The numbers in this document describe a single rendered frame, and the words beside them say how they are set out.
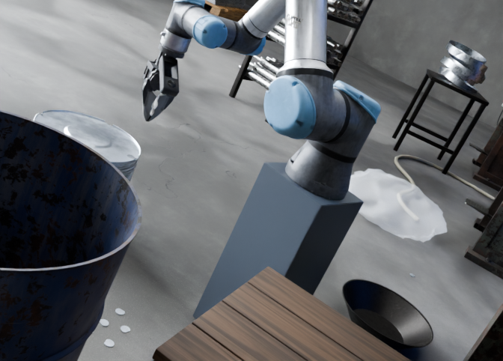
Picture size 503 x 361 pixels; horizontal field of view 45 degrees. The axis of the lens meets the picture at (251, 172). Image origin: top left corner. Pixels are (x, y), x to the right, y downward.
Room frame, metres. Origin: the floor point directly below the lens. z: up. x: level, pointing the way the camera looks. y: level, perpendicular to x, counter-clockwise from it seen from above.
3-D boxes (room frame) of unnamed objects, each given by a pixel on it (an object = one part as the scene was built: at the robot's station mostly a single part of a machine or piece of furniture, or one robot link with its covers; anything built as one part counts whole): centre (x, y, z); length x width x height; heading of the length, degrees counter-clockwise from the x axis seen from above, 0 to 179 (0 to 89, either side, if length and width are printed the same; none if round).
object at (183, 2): (1.58, 0.33, 0.63); 0.09 x 0.08 x 0.11; 45
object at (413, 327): (1.63, -0.55, 0.04); 0.30 x 0.30 x 0.07
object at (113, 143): (1.49, 0.44, 0.24); 0.29 x 0.29 x 0.01
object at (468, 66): (4.21, -1.01, 0.40); 0.45 x 0.40 x 0.79; 177
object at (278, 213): (1.30, -0.14, 0.23); 0.18 x 0.18 x 0.45; 54
